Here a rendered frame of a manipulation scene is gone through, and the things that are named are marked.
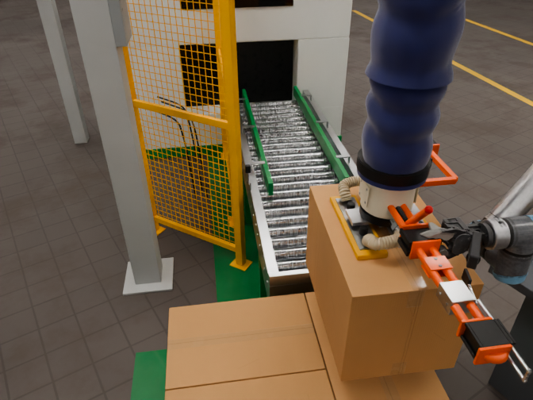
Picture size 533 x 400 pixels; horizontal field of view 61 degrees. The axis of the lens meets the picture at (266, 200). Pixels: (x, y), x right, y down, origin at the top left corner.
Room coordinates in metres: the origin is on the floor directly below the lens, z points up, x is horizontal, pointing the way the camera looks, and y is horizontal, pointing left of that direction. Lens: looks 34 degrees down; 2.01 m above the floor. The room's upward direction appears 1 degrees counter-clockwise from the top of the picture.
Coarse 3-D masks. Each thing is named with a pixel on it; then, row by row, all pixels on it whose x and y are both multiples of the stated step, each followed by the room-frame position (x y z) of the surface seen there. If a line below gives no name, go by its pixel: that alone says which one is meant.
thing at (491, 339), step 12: (468, 324) 0.68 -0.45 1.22; (480, 324) 0.68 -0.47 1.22; (492, 324) 0.68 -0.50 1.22; (468, 336) 0.67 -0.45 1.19; (480, 336) 0.64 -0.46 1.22; (492, 336) 0.64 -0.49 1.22; (504, 336) 0.64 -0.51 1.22; (468, 348) 0.65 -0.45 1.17; (480, 348) 0.61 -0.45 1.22; (492, 348) 0.61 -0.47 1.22; (504, 348) 0.61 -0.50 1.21; (480, 360) 0.61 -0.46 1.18
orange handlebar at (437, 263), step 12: (432, 156) 1.48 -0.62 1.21; (444, 168) 1.39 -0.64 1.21; (432, 180) 1.31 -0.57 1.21; (444, 180) 1.31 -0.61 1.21; (456, 180) 1.32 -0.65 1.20; (396, 216) 1.11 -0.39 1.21; (408, 216) 1.11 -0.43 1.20; (420, 252) 0.94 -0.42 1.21; (432, 252) 0.94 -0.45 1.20; (432, 264) 0.88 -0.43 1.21; (444, 264) 0.88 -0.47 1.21; (432, 276) 0.85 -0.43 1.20; (444, 276) 0.87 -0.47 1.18; (456, 312) 0.73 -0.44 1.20; (480, 312) 0.72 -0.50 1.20; (492, 360) 0.60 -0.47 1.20; (504, 360) 0.60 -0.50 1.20
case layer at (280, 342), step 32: (192, 320) 1.29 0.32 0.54; (224, 320) 1.29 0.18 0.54; (256, 320) 1.29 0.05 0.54; (288, 320) 1.29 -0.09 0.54; (320, 320) 1.28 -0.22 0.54; (192, 352) 1.13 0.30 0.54; (224, 352) 1.13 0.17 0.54; (256, 352) 1.13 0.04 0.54; (288, 352) 1.12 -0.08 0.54; (320, 352) 1.12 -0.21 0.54; (192, 384) 0.99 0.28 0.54; (224, 384) 0.99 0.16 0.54; (256, 384) 0.99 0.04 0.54; (288, 384) 0.99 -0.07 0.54; (320, 384) 0.98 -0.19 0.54; (352, 384) 0.98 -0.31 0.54; (384, 384) 0.98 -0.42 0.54; (416, 384) 0.98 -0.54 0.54
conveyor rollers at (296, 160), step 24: (264, 120) 3.34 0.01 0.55; (288, 120) 3.36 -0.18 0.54; (264, 144) 2.90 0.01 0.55; (288, 144) 2.91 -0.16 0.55; (312, 144) 2.92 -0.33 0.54; (288, 168) 2.55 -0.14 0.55; (312, 168) 2.56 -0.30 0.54; (264, 192) 2.33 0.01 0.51; (288, 192) 2.27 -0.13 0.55; (288, 216) 2.08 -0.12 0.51; (288, 240) 1.81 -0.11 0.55; (288, 264) 1.63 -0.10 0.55
